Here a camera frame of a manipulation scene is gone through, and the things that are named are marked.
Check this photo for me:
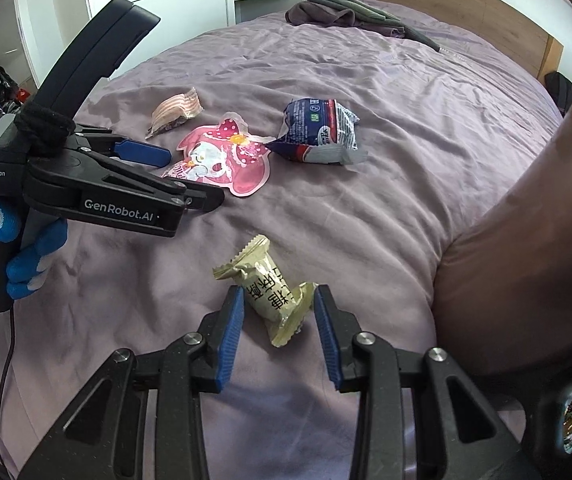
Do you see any pink cartoon snack packet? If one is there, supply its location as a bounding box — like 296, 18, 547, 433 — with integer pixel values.
161, 114, 279, 197

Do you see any striped small snack packet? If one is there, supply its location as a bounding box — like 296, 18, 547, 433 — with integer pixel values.
146, 87, 203, 140

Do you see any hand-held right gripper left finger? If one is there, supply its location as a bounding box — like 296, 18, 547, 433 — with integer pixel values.
18, 285, 245, 480

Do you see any person's left hand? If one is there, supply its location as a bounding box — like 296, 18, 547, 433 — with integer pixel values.
0, 192, 68, 301

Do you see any black backpack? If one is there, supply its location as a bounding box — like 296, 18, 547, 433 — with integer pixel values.
546, 72, 572, 116

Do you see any black cable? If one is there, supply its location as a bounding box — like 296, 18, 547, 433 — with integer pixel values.
0, 300, 17, 461

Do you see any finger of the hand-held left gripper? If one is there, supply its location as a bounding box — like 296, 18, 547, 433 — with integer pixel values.
81, 152, 225, 213
73, 130, 171, 168

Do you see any green candy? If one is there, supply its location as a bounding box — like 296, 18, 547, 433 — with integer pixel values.
213, 235, 317, 348

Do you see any black and bronze tall canister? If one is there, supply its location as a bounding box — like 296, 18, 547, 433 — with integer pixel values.
436, 60, 572, 480

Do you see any blue and white snack packet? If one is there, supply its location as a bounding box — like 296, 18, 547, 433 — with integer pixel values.
266, 97, 368, 166

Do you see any pile of dark clothes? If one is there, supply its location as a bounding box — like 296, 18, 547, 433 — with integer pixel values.
286, 0, 439, 53

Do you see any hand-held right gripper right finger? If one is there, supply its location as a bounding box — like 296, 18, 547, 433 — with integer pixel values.
314, 284, 541, 480

